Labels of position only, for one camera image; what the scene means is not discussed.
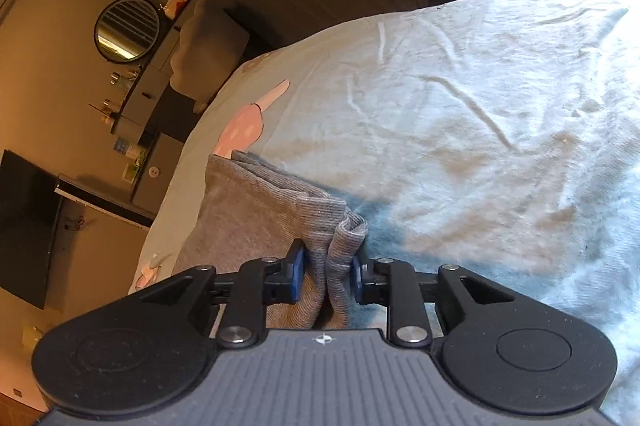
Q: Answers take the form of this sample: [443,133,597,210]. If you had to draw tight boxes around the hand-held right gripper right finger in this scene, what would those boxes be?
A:
[351,254,516,348]

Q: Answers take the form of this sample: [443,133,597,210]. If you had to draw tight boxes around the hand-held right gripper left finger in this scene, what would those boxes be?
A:
[140,239,307,350]

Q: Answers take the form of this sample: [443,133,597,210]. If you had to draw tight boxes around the grey pants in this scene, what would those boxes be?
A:
[168,150,370,331]

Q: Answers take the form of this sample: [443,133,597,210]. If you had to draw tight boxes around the light blue printed bed sheet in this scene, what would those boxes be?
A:
[127,0,640,412]

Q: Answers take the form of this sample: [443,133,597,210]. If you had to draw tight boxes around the grey vanity desk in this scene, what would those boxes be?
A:
[110,8,201,219]

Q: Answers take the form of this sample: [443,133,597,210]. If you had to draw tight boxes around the grey upholstered chair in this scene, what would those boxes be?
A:
[169,0,251,114]

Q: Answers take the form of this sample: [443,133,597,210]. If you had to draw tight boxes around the black television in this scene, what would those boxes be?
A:
[0,149,64,311]

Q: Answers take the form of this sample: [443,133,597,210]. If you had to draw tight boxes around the round black-framed mirror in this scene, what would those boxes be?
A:
[94,0,161,61]

